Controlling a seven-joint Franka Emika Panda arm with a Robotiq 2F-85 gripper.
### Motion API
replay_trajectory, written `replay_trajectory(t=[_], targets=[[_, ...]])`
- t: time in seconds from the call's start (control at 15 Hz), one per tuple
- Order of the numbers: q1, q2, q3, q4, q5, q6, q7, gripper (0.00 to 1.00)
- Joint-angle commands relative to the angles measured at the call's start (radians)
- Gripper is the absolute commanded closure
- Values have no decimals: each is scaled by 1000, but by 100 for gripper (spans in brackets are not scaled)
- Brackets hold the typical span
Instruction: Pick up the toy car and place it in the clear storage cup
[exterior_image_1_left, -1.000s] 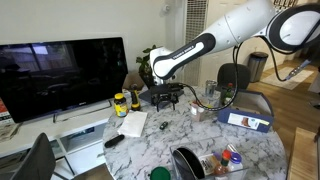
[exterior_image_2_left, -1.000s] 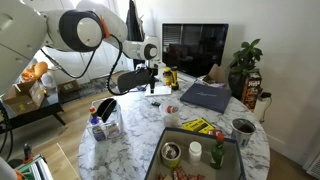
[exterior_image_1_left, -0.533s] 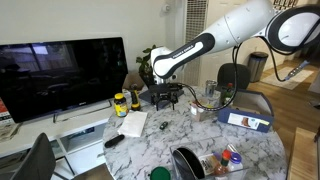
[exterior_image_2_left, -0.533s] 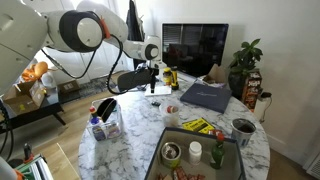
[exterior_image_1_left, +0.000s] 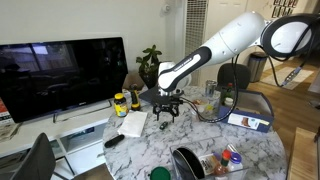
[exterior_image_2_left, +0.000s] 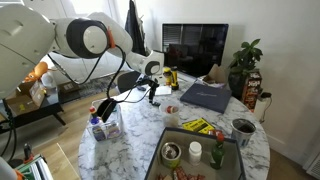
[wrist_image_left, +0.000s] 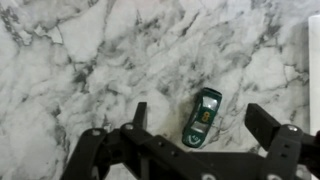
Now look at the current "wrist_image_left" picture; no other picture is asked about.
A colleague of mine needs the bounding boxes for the green toy car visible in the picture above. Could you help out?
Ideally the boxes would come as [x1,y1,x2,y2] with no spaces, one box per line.
[181,87,223,149]

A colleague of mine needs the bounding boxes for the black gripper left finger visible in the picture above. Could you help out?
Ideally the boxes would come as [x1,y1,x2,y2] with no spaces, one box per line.
[119,101,149,133]

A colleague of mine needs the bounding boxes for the white paper pad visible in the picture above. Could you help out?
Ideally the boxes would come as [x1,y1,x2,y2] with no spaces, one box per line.
[307,14,320,136]

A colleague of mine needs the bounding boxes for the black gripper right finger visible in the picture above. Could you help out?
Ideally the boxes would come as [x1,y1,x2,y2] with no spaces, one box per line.
[244,102,305,158]

